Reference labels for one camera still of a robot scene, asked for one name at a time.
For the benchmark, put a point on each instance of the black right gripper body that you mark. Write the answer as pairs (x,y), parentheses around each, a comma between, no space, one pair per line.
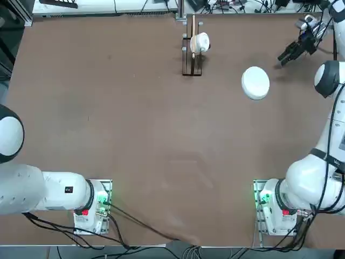
(307,43)

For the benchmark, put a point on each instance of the white plate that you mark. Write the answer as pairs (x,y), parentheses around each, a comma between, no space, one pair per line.
(255,82)

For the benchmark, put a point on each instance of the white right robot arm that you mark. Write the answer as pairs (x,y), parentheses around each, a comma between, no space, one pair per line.
(304,186)

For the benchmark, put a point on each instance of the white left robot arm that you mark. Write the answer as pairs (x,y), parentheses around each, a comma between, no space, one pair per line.
(27,189)

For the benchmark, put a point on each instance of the white mug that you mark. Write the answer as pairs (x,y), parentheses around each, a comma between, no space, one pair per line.
(199,41)

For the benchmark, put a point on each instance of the large black power adapter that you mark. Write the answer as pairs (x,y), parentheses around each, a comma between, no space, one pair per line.
(198,4)

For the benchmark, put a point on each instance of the black toothed stand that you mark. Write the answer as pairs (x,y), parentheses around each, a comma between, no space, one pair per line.
(59,3)

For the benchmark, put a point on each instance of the aluminium frame post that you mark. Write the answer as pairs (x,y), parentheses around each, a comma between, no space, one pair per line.
(180,10)

